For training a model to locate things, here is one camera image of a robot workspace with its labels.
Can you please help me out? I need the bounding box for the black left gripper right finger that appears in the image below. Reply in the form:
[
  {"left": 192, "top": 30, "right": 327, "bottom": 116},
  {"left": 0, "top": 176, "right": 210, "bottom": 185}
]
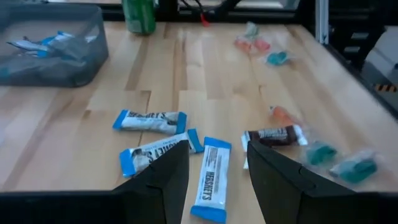
[{"left": 247, "top": 139, "right": 398, "bottom": 224}]

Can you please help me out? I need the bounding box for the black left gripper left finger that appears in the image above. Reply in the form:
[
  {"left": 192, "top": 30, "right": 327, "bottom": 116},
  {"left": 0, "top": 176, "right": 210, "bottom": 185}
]
[{"left": 0, "top": 139, "right": 190, "bottom": 224}]

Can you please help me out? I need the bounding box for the black floor mat striped edge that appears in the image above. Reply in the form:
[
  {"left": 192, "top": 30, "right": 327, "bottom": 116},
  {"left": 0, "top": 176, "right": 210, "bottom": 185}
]
[{"left": 374, "top": 82, "right": 398, "bottom": 94}]

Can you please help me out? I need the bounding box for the green wrapped gummy candy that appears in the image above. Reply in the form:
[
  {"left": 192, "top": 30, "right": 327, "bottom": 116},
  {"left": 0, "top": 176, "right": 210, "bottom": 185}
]
[{"left": 244, "top": 21, "right": 261, "bottom": 40}]

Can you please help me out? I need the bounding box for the silver metal bracket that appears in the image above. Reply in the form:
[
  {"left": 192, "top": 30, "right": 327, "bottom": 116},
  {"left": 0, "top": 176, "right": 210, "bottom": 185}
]
[{"left": 315, "top": 0, "right": 330, "bottom": 45}]

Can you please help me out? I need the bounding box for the grey plastic bin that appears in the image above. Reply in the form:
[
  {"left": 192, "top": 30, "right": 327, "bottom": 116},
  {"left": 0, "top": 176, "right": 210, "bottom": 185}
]
[{"left": 0, "top": 2, "right": 109, "bottom": 88}]

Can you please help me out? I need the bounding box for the orange gummy candy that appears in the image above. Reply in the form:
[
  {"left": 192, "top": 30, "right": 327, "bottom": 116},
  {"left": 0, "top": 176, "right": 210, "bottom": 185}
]
[{"left": 269, "top": 105, "right": 300, "bottom": 127}]

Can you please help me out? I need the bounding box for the green soda can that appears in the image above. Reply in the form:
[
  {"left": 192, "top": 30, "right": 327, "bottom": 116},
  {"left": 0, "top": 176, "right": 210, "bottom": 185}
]
[{"left": 121, "top": 0, "right": 157, "bottom": 35}]

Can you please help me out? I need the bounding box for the black drawer cabinet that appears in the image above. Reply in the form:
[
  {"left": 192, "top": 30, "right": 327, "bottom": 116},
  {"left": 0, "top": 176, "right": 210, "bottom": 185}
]
[{"left": 329, "top": 0, "right": 388, "bottom": 71}]

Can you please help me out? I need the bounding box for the brown Hershey's chocolate bar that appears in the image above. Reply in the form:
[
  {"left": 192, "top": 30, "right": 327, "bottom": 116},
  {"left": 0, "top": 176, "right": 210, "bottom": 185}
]
[{"left": 241, "top": 124, "right": 309, "bottom": 170}]

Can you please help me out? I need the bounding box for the teal gummy candy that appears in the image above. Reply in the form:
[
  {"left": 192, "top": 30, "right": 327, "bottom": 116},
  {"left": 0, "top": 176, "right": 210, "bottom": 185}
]
[
  {"left": 266, "top": 50, "right": 292, "bottom": 67},
  {"left": 304, "top": 141, "right": 338, "bottom": 166},
  {"left": 329, "top": 150, "right": 379, "bottom": 184}
]

